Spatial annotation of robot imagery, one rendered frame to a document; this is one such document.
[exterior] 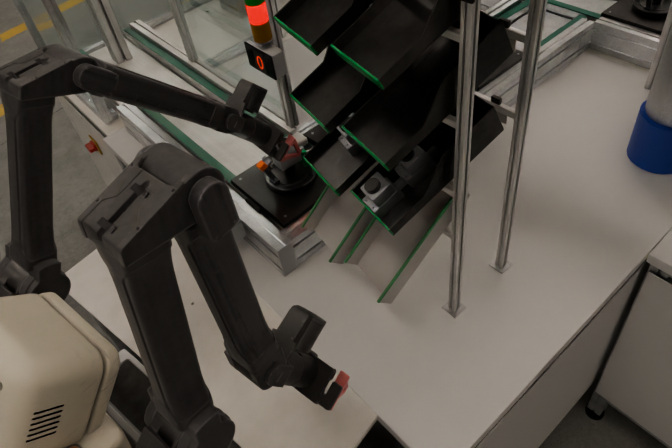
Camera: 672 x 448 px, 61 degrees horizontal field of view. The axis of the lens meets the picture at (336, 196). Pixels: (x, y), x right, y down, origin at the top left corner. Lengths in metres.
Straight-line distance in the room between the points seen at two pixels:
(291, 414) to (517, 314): 0.54
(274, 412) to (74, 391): 0.52
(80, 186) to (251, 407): 2.32
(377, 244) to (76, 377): 0.66
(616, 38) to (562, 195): 0.71
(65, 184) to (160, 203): 2.91
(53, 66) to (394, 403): 0.88
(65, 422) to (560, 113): 1.54
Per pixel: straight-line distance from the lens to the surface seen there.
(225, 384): 1.32
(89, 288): 1.61
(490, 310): 1.35
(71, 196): 3.37
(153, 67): 2.26
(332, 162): 1.18
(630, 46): 2.14
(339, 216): 1.29
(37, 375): 0.82
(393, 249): 1.20
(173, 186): 0.57
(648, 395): 1.94
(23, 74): 0.96
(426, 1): 0.91
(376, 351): 1.29
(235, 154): 1.72
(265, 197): 1.48
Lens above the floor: 1.98
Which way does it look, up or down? 45 degrees down
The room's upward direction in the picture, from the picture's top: 9 degrees counter-clockwise
